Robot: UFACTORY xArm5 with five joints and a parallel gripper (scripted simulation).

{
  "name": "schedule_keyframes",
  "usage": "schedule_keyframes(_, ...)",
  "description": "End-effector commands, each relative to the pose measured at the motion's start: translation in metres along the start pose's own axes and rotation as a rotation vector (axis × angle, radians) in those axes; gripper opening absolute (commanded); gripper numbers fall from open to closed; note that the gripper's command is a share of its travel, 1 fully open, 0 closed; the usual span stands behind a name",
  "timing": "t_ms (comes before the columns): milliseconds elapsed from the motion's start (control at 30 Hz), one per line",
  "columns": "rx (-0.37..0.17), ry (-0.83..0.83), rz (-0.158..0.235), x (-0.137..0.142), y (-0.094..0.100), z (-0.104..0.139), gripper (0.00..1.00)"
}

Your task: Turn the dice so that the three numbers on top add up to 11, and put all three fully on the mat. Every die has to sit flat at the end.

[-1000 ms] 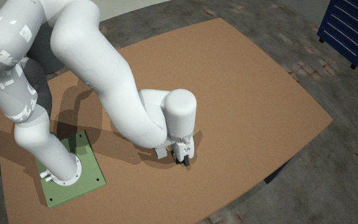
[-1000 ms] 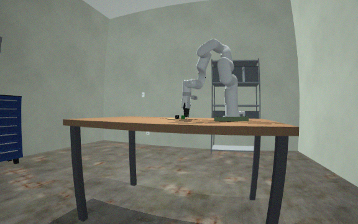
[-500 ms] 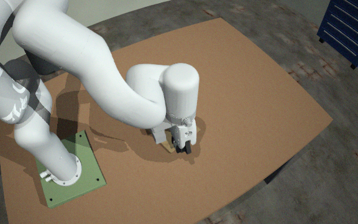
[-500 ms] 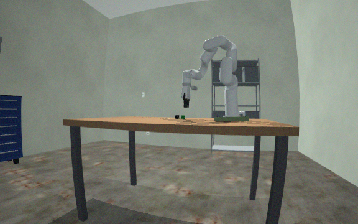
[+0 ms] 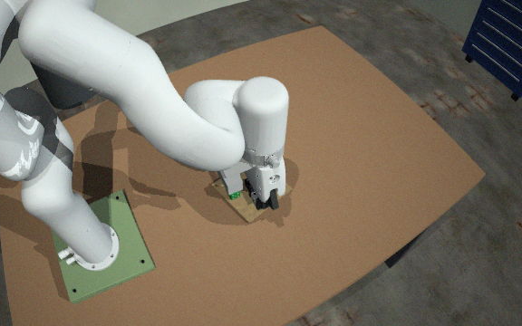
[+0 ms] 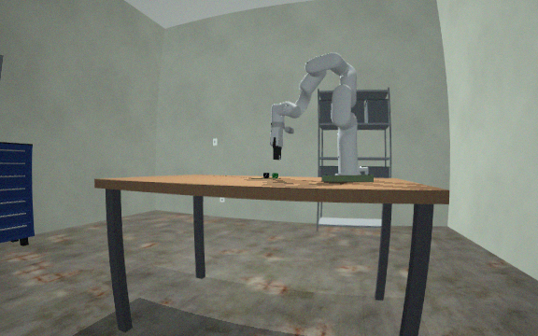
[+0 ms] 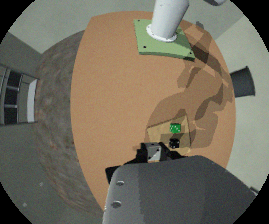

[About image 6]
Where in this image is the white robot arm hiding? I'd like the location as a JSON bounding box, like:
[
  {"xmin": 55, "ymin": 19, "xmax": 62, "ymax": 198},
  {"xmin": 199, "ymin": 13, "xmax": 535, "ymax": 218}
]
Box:
[{"xmin": 271, "ymin": 52, "xmax": 368, "ymax": 175}]

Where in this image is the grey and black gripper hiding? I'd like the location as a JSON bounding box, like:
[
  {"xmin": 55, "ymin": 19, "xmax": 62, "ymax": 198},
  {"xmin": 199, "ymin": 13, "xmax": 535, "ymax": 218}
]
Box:
[{"xmin": 270, "ymin": 127, "xmax": 284, "ymax": 160}]

